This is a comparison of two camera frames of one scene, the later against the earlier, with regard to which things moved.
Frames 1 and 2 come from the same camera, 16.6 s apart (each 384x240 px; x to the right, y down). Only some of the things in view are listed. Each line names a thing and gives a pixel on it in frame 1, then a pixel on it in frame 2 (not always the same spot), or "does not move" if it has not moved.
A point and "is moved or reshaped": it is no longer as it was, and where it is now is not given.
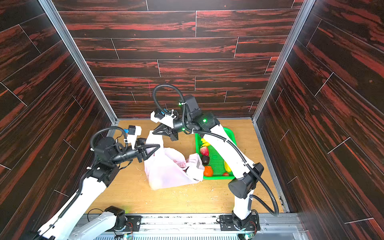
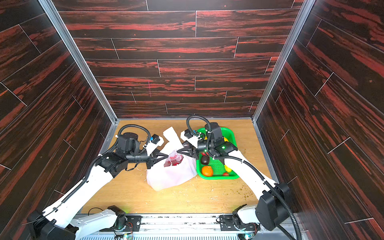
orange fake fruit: (208, 171) does not move
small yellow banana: (227, 168) does not move
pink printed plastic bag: (167, 168) is moved or reshaped
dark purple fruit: (205, 160) does not move
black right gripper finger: (162, 129) → (187, 148)
